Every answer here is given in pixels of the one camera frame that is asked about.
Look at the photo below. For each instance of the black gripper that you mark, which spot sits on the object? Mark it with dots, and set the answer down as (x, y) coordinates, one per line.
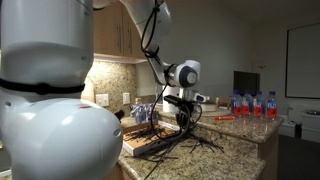
(185, 110)

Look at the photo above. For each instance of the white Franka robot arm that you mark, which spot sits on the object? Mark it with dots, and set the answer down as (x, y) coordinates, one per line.
(60, 143)

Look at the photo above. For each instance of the black zip tie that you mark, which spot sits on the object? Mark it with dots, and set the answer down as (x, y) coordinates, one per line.
(201, 146)
(213, 144)
(160, 131)
(140, 134)

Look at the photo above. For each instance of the flat cardboard box white sides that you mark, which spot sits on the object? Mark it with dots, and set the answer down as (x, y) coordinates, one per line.
(136, 147)

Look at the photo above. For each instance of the white paper towel roll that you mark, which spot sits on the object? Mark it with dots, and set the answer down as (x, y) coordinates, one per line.
(169, 100)

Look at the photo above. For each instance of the clear water bottle blue cap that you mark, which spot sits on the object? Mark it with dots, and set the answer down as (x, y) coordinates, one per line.
(150, 112)
(139, 114)

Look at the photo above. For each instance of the orange marker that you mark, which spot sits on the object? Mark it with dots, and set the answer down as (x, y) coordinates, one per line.
(224, 118)

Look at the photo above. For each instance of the jar with wooden lid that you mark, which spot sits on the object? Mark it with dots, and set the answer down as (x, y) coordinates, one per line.
(138, 100)

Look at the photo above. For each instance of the Fiji water bottle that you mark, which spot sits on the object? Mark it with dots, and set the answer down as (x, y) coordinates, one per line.
(271, 110)
(258, 108)
(247, 106)
(236, 106)

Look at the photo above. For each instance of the black cylinder cup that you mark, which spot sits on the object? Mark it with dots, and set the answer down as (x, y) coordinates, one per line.
(119, 115)

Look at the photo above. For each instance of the black screen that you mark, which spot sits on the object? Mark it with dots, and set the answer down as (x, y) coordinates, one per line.
(246, 83)

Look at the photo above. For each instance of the white low cabinet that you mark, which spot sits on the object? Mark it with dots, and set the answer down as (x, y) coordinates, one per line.
(310, 128)

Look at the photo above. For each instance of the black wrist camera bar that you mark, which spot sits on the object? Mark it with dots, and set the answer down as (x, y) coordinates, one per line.
(173, 99)

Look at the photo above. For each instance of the white wall outlet plate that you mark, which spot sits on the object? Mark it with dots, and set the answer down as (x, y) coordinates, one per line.
(126, 98)

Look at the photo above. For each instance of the white wall switch plate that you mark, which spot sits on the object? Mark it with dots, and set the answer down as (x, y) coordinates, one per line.
(102, 100)

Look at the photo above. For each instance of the wooden wall cabinet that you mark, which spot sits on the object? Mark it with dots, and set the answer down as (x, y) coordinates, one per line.
(116, 33)

